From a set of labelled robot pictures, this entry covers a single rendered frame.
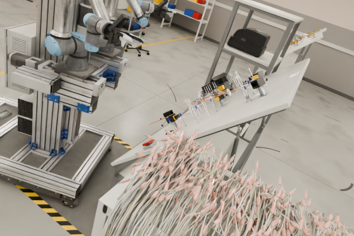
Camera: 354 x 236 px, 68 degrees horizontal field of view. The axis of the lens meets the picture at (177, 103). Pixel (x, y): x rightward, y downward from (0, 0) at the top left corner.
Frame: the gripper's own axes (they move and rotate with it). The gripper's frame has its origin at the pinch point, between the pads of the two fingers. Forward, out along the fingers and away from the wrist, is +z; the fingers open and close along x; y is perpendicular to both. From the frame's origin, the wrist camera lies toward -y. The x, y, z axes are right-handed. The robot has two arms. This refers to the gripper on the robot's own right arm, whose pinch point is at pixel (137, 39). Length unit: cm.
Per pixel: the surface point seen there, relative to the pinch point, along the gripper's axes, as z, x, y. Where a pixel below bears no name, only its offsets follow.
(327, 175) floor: 151, -309, 117
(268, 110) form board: 69, 3, 0
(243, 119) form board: 62, 2, 8
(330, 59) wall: 73, -792, -34
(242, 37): 10, -123, -16
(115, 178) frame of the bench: 12, -4, 79
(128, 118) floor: -102, -164, 137
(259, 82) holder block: 57, -26, -3
